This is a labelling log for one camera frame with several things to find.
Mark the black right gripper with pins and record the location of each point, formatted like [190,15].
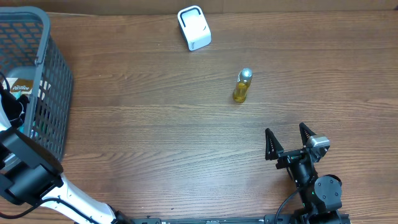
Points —
[275,150]

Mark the yellow dish soap bottle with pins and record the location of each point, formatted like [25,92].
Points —
[242,85]

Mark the brown snack pouch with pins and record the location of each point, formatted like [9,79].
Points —
[20,86]

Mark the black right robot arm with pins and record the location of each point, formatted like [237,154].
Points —
[320,196]

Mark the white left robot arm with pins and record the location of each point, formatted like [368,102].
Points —
[38,178]

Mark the white barcode scanner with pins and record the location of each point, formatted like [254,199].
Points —
[194,27]

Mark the grey plastic basket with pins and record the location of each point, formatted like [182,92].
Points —
[29,52]

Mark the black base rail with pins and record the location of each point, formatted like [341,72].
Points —
[267,219]

